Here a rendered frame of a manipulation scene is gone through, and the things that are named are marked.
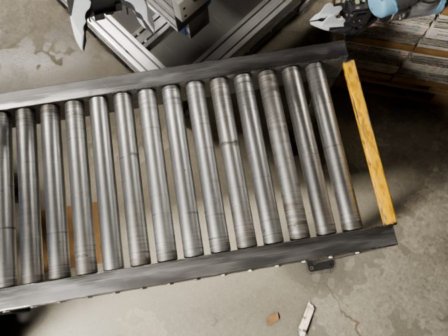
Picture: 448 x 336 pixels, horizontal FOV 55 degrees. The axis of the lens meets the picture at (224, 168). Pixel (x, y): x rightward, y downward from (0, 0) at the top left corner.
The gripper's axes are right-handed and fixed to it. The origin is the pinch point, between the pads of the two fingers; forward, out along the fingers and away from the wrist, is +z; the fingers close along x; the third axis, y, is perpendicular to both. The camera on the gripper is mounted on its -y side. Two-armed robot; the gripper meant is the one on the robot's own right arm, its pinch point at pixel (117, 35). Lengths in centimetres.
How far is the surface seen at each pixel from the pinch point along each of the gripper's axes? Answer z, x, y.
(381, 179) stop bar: 30, -52, 35
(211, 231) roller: 29, -10, 43
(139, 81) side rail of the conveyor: -15.0, -4.3, 43.5
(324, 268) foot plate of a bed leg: 48, -59, 116
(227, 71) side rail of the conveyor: -10.0, -26.9, 40.4
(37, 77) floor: -76, 34, 130
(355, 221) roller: 38, -43, 38
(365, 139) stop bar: 20, -52, 35
